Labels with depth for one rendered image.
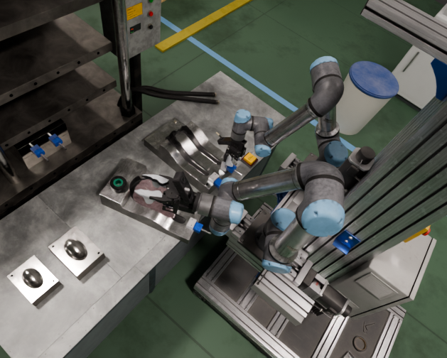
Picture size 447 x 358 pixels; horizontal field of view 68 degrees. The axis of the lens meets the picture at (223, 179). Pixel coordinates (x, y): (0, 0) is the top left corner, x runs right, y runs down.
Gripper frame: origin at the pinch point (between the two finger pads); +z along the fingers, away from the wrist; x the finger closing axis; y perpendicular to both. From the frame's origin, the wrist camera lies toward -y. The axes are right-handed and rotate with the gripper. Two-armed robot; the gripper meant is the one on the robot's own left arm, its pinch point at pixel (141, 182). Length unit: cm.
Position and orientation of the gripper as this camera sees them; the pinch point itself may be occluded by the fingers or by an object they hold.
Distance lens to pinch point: 113.8
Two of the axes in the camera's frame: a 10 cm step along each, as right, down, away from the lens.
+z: -9.6, -2.7, -0.3
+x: 1.8, -7.3, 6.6
